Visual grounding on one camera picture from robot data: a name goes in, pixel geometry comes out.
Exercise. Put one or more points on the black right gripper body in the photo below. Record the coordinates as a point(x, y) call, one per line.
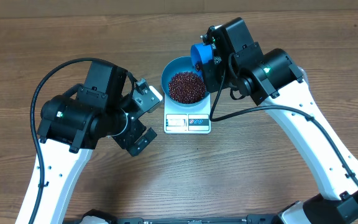
point(217, 81)

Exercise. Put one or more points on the white digital kitchen scale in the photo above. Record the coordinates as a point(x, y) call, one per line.
point(187, 119)

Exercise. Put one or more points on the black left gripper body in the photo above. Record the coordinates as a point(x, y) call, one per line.
point(126, 139)

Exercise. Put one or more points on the red beans in bowl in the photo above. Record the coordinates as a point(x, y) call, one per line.
point(186, 88)

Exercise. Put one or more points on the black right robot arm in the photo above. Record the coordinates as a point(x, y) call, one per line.
point(228, 57)

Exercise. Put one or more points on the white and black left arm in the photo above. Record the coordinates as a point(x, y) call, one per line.
point(108, 104)

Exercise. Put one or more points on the teal blue bowl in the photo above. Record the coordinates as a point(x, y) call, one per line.
point(180, 64)

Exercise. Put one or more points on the blue plastic measuring scoop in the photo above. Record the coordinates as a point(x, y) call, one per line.
point(201, 54)

